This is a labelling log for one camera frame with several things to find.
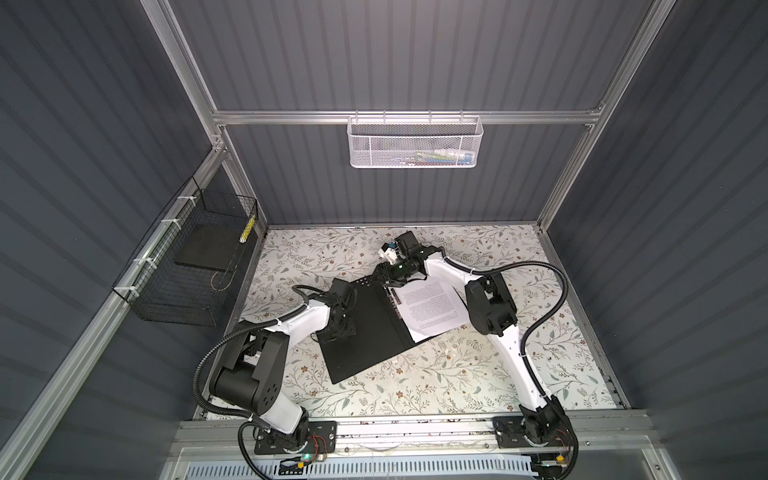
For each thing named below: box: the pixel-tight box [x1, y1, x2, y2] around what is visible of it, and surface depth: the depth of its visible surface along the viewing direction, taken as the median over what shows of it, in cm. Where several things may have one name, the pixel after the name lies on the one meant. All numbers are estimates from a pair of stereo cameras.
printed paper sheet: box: [391, 276, 470, 343], surface depth 98 cm
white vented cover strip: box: [181, 457, 535, 480], surface depth 72 cm
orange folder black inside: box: [316, 276, 444, 385], surface depth 93 cm
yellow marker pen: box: [239, 214, 256, 244], surface depth 83 cm
